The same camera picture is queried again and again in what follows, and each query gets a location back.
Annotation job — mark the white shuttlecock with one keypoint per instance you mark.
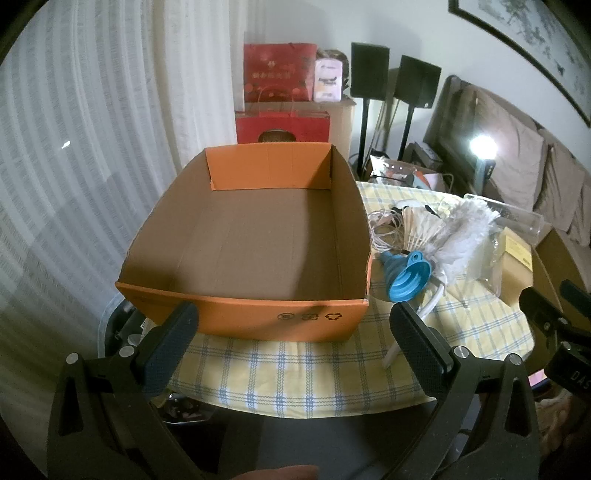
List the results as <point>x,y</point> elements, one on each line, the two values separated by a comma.
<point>422,228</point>

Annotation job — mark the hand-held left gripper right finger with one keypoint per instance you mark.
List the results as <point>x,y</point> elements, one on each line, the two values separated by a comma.
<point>415,341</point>

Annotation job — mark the yellow box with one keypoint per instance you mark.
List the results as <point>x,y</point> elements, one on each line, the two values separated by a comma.
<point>517,272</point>

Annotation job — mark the white feather duster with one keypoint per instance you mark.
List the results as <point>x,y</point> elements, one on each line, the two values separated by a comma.
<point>461,230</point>

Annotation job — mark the yellow plaid tablecloth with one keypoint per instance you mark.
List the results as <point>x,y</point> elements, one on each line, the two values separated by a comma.
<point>300,374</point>

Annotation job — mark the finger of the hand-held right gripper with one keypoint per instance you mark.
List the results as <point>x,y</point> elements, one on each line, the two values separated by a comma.
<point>577,297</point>
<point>542,314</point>

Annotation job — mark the pink package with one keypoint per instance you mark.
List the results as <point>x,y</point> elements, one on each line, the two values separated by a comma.
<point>328,78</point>

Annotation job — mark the framed ink painting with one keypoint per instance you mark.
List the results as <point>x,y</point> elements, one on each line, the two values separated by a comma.
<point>531,32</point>

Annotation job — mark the brown carton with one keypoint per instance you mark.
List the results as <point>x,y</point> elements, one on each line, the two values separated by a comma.
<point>341,124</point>

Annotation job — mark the orange cardboard box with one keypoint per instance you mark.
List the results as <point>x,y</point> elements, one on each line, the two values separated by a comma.
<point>254,230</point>

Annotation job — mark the clear plastic tube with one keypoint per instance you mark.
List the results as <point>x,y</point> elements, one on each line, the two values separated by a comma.
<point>526,221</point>

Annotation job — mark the white curtain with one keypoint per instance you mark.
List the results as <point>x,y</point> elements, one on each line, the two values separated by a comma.
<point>115,115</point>

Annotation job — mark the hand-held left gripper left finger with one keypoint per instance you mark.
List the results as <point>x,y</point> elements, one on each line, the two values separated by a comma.
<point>171,350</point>

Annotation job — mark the red gift bag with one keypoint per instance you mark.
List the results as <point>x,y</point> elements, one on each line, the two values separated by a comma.
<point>279,69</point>

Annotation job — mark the person's left hand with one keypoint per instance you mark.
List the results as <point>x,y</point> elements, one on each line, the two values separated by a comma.
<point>277,474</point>

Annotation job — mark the blue silicone funnel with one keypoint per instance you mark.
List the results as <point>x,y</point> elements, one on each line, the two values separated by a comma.
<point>408,279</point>

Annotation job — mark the bright lamp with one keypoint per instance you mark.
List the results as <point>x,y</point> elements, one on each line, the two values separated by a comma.
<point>483,146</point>

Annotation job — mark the white square device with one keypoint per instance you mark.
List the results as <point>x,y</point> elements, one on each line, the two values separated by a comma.
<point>406,203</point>

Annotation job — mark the open brown cardboard box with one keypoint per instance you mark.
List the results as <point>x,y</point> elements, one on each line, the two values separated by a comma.
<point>551,258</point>

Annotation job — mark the brown sofa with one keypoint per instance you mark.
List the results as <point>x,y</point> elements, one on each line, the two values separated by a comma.
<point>508,138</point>

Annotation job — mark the carton with clutter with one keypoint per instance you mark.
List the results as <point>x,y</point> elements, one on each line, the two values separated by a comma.
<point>392,173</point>

